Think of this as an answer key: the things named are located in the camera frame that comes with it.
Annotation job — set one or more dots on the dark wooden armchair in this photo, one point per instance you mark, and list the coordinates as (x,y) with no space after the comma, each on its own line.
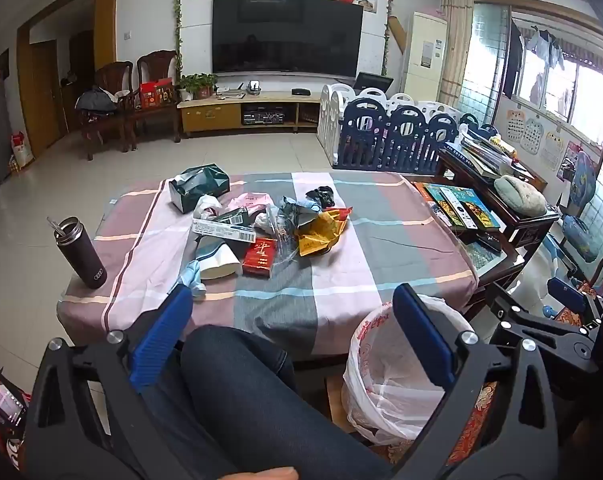
(109,110)
(154,67)

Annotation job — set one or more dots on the stack of books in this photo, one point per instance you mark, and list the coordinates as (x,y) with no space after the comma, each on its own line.
(481,152)

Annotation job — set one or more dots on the person's leg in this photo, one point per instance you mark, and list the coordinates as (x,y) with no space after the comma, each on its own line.
(261,400)

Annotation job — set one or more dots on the green tissue pack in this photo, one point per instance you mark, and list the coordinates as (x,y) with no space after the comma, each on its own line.
(199,185)

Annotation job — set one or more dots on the black wrapper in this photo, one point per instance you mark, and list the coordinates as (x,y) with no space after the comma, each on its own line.
(321,196)

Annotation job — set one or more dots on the row of picture books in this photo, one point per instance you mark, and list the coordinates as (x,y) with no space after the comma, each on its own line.
(456,205)

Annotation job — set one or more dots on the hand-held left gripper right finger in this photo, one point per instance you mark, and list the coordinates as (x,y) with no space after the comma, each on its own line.
(424,335)

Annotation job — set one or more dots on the beige curtain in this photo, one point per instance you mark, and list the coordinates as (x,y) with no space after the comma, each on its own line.
(456,45)

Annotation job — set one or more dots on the white paper cup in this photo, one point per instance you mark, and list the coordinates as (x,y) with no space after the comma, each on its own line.
(219,262)

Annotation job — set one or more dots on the light blue cloth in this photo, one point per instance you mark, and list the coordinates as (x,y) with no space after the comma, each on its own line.
(191,277)

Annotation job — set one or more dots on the glass coffee table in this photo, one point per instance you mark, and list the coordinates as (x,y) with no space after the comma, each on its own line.
(491,262)

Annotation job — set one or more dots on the wooden television cabinet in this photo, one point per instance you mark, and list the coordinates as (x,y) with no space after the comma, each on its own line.
(209,115)

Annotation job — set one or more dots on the black remote control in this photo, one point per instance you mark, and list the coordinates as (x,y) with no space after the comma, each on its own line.
(489,242)

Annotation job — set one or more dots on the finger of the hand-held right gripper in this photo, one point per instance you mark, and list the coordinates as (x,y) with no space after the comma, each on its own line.
(569,294)
(536,327)

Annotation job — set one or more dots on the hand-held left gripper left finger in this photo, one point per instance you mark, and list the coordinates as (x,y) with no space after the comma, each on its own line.
(161,332)

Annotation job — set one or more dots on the white baby fence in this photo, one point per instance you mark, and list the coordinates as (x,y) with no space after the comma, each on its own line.
(331,110)

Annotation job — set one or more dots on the black bag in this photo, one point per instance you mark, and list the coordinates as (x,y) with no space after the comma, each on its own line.
(96,101)

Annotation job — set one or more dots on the hanging clothes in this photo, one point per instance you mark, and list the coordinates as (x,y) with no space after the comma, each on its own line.
(541,45)

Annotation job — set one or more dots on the blue baby fence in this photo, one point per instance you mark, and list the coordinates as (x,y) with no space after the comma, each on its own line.
(406,140)

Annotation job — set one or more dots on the striped tablecloth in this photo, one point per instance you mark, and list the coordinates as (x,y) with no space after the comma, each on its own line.
(371,260)

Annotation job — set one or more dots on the standing air conditioner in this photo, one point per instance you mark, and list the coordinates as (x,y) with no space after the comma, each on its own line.
(424,55)

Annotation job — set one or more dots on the black thermos bottle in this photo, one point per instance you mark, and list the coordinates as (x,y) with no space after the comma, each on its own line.
(81,255)

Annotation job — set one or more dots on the black monitor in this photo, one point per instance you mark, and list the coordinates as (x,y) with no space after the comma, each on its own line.
(374,81)

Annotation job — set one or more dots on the yellow snack packet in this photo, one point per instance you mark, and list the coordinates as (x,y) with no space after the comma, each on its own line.
(321,235)

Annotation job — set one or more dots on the dark wooden desk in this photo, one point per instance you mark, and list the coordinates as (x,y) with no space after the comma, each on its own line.
(524,227)

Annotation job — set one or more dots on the flat screen television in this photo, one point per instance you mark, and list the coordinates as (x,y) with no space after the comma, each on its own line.
(286,35)

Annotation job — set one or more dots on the clear plastic wrapper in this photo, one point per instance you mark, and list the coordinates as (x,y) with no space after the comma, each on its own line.
(284,240)

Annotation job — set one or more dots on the red patterned seat cushion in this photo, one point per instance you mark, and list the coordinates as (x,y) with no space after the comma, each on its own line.
(474,425)

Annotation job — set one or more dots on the red cigarette box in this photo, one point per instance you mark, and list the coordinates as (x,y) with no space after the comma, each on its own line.
(259,257)

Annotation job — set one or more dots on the grey cushion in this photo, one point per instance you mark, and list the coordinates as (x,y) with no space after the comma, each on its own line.
(521,196)

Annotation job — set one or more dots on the small black box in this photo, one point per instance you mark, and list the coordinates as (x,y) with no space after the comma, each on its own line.
(301,92)

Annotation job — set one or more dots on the black audio receiver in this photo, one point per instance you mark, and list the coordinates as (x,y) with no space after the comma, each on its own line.
(264,118)

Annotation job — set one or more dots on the potted plant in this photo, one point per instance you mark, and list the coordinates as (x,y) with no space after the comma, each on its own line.
(199,84)

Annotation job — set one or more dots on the green white carton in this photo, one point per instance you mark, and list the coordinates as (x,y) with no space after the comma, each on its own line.
(221,227)

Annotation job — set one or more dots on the red gift box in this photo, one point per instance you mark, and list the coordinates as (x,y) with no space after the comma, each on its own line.
(156,94)

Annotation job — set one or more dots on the pink packet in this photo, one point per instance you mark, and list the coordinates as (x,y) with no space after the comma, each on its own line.
(249,202)

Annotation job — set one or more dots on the wall posters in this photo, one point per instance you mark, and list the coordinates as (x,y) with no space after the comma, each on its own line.
(534,137)

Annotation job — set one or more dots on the white crumpled tissue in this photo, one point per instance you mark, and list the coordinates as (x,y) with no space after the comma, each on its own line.
(205,206)

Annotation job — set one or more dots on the trash bin with white bag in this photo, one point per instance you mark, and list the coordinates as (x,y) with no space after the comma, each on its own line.
(391,385)

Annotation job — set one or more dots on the smartphone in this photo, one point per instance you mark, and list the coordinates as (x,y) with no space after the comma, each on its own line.
(1,397)

